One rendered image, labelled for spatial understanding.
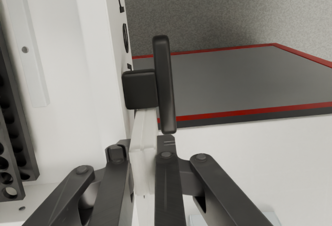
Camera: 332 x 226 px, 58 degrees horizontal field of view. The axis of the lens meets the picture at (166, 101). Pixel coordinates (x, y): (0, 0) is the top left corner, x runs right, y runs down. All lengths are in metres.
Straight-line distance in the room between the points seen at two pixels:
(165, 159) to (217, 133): 0.24
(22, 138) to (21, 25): 0.10
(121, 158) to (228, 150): 0.27
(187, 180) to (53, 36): 0.19
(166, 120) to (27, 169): 0.15
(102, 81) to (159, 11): 0.93
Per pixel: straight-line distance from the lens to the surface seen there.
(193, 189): 0.16
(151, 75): 0.21
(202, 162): 0.16
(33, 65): 0.30
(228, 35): 1.15
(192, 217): 0.46
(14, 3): 0.29
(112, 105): 0.20
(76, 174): 0.16
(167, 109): 0.22
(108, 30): 0.19
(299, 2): 1.23
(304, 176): 0.47
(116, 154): 0.16
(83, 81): 0.30
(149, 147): 0.17
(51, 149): 0.33
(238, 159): 0.42
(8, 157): 0.27
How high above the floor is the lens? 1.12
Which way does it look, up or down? 71 degrees down
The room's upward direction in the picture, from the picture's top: 175 degrees clockwise
